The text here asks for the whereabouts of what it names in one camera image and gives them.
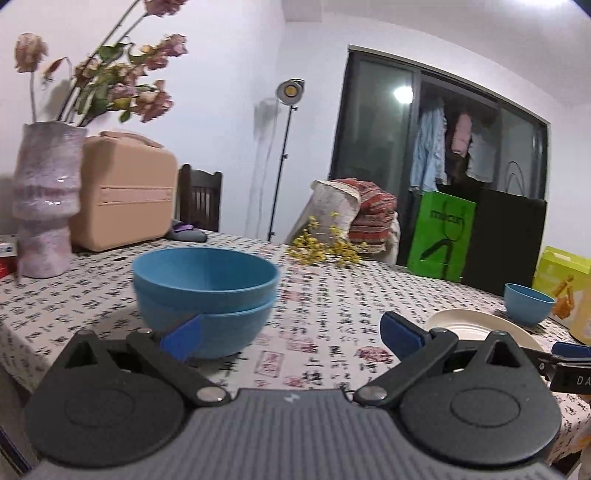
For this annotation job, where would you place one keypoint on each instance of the dried pink roses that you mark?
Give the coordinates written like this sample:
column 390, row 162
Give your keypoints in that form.
column 157, row 99

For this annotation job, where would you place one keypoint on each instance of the black framed glass door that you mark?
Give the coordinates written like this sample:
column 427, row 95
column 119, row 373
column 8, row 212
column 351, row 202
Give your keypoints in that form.
column 369, row 115

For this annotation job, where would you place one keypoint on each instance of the calligraphy print tablecloth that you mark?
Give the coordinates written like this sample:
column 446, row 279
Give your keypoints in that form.
column 323, row 314

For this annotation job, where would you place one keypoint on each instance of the pink speckled vase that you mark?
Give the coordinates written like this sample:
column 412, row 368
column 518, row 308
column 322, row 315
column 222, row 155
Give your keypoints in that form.
column 46, row 198

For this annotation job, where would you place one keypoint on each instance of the beige cloth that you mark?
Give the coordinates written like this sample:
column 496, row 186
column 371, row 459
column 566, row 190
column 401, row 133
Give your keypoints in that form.
column 295, row 230

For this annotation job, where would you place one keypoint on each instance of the green paper bag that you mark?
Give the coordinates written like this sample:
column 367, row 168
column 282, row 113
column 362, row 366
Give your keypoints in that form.
column 457, row 258

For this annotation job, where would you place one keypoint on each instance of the grey purple cloth pouch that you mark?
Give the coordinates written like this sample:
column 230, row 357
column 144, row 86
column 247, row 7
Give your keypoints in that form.
column 189, row 235

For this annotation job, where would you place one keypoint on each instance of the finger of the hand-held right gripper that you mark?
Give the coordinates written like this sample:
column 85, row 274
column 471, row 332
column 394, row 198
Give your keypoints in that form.
column 572, row 350

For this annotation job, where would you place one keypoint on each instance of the black paper bag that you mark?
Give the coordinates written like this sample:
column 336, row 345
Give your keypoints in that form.
column 503, row 244

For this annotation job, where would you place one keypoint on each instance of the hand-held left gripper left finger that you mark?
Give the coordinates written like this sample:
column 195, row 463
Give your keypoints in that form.
column 184, row 337

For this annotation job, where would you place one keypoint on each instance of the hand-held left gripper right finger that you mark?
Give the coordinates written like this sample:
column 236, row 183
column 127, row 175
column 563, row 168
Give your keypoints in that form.
column 399, row 334

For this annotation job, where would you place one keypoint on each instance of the light blue hanging shirt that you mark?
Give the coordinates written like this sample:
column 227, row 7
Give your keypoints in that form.
column 427, row 152

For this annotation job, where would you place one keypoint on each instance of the green white small box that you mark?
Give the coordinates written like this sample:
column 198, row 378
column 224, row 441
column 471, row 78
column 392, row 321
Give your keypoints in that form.
column 7, row 249

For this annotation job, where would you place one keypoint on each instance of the red box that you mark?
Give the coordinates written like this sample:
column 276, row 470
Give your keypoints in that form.
column 5, row 270

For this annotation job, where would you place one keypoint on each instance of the pink ribbed suitcase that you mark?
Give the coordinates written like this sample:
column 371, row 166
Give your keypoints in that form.
column 124, row 194

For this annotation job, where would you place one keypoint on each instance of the dark wooden chair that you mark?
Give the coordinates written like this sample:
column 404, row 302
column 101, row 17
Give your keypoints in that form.
column 198, row 198

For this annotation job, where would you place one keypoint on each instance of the cream plate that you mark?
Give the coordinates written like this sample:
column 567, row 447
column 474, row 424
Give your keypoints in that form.
column 461, row 323

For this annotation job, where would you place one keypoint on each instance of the black light stand with lamp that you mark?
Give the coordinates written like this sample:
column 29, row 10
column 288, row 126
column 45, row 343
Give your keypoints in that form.
column 290, row 90

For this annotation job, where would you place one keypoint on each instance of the yellow-green snack box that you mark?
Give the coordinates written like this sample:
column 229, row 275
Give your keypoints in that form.
column 554, row 267

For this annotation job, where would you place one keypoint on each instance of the pink hanging garment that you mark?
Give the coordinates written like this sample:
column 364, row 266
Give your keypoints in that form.
column 461, row 136

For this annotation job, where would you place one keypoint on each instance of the blue bowl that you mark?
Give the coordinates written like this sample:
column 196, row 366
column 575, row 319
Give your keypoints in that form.
column 231, row 332
column 203, row 290
column 528, row 307

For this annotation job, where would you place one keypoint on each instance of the white hanging garment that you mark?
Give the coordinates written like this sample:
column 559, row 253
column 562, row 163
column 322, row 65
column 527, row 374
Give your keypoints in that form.
column 482, row 159

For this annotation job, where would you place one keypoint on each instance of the yellow flower branch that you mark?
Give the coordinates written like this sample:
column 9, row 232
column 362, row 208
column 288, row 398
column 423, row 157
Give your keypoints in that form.
column 341, row 251

